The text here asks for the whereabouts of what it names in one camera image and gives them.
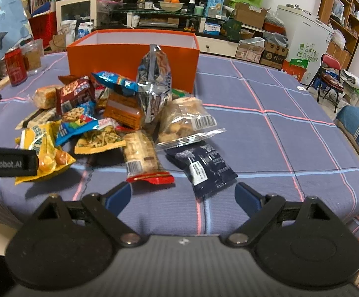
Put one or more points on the blue chocolate chip cookie bag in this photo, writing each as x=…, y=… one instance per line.
x=80, y=120

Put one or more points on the dark navy snack packet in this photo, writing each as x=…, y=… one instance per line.
x=204, y=166

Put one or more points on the blue plaid tablecloth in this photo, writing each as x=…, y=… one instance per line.
x=275, y=137

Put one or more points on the blue shark fabric cover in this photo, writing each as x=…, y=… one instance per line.
x=14, y=25

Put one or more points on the brown cookie snack bag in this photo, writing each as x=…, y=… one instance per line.
x=76, y=93

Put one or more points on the orange storage box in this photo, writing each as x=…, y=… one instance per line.
x=121, y=51

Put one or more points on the silver foil snack bag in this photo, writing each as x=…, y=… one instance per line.
x=154, y=81

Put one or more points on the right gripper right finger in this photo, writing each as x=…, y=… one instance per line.
x=301, y=244

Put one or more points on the blue rainbow cookie bag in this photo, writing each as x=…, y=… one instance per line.
x=111, y=80

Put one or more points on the wooden bookshelf right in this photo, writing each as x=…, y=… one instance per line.
x=342, y=15

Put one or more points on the red-edged cracker packet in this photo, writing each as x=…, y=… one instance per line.
x=142, y=162

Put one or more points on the white small refrigerator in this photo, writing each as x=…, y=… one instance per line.
x=308, y=37

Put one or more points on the white TV cabinet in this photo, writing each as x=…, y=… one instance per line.
x=217, y=46

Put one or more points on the fruit bowl with oranges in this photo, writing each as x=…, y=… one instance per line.
x=170, y=5

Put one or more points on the large cardboard box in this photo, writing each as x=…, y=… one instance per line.
x=250, y=15

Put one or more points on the white framed cabinet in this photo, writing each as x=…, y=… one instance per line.
x=76, y=9

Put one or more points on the clear bag of cookies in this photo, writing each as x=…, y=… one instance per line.
x=185, y=121

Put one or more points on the clear plastic jar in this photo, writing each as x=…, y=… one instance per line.
x=32, y=53

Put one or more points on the red folding chair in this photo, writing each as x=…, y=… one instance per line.
x=329, y=74

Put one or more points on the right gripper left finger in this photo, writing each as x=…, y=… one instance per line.
x=65, y=244

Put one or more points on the yellow jelly snack bag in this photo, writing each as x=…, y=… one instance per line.
x=53, y=160

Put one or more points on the orange labelled bread packet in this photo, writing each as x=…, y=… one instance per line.
x=124, y=110

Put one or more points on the orange gift bag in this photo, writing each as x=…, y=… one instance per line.
x=295, y=67

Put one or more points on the red soda can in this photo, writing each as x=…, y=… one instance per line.
x=15, y=66

